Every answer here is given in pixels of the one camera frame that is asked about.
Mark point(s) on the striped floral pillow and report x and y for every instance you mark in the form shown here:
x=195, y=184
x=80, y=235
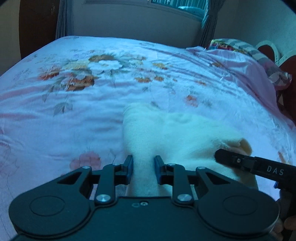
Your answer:
x=280, y=79

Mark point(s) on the pink floral bed sheet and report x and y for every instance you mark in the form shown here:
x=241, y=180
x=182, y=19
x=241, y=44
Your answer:
x=62, y=108

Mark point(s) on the pink quilt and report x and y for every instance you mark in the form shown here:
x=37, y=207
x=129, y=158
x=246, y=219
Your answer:
x=248, y=74

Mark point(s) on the dark wooden door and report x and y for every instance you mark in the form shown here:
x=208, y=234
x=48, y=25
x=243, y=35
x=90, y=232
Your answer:
x=37, y=24

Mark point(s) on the cream knit sweater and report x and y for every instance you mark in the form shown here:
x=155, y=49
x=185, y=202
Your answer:
x=179, y=138

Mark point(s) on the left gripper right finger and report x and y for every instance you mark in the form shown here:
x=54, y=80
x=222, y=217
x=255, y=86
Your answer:
x=176, y=176

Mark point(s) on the person's right hand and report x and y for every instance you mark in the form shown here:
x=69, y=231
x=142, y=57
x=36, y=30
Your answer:
x=288, y=224

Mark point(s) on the right blue-grey curtain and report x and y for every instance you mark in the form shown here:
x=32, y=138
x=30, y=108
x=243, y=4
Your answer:
x=209, y=22

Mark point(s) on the left blue-grey curtain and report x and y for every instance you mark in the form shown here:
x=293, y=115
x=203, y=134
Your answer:
x=63, y=21

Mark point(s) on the red white headboard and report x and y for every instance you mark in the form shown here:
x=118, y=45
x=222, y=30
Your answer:
x=286, y=97

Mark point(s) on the window with frame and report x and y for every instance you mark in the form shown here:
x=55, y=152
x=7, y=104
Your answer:
x=195, y=8

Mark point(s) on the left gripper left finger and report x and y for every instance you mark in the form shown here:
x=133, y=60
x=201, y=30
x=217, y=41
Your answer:
x=111, y=176

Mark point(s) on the blue-grey curtain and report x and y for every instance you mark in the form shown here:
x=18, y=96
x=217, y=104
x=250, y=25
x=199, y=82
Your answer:
x=209, y=22
x=63, y=21

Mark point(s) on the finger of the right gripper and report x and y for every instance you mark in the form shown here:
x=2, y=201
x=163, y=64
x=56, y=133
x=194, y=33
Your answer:
x=234, y=160

